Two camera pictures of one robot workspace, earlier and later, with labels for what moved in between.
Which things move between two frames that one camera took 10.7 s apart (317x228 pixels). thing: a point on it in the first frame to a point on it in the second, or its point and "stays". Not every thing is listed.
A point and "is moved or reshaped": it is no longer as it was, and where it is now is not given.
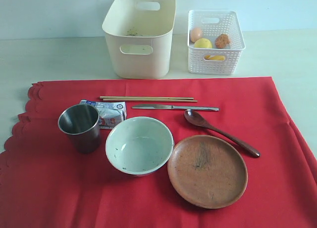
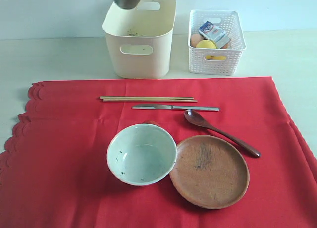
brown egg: (195, 34) is moved or reshaped
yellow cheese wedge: (212, 57) stays
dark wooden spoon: (193, 117) stays
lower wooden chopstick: (156, 100) stays
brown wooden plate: (208, 171) stays
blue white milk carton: (110, 113) to (211, 31)
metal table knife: (165, 106) stays
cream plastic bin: (139, 28) stays
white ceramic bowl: (139, 146) is moved or reshaped
